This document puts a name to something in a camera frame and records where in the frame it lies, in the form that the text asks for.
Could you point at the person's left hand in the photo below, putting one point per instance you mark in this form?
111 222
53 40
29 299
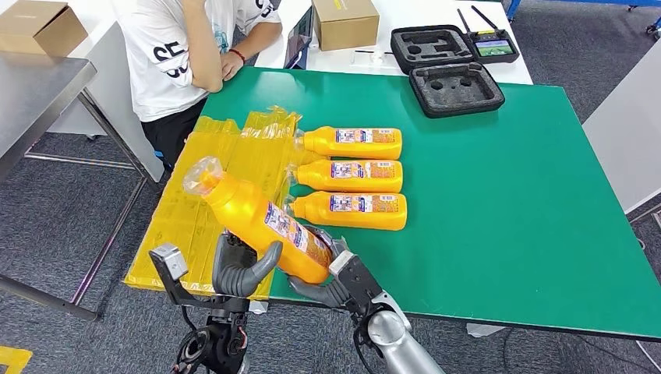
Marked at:
231 64

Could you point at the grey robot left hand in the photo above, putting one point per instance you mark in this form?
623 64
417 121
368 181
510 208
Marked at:
232 273

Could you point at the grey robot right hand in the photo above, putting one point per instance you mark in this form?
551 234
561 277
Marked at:
320 294

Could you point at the orange detergent bottle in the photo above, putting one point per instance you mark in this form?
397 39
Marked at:
320 217
315 180
320 147
248 217

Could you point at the person's left forearm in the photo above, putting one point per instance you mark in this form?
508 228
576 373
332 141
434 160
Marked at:
261 37

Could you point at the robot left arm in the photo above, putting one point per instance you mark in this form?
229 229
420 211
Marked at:
217 340

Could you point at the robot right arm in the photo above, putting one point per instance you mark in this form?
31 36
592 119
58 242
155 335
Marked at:
392 340

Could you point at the person's right forearm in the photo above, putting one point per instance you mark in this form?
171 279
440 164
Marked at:
199 46

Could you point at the white table foot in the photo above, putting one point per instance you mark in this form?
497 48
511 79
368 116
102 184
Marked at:
485 330
255 307

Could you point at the dark tablet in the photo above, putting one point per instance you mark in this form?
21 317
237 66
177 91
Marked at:
297 41

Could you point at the person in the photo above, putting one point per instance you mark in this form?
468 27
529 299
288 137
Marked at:
155 77

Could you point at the yellow plastic sheet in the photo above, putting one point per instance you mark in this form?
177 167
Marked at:
206 170

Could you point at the cardboard box with yellow label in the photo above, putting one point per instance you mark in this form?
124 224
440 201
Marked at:
343 26

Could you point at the black pen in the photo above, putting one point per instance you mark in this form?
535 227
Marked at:
366 51

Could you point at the steel table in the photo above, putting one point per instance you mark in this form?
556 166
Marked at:
36 93

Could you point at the plain cardboard box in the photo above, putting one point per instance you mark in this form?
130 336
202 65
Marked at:
36 26

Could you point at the black foam-lined case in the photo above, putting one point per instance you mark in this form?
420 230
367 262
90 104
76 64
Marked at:
454 90

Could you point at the black remote controller with screen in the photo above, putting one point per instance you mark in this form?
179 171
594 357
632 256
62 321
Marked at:
493 49

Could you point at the pale grey table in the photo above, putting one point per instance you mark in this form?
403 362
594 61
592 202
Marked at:
625 134

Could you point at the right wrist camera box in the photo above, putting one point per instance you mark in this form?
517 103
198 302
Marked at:
361 284

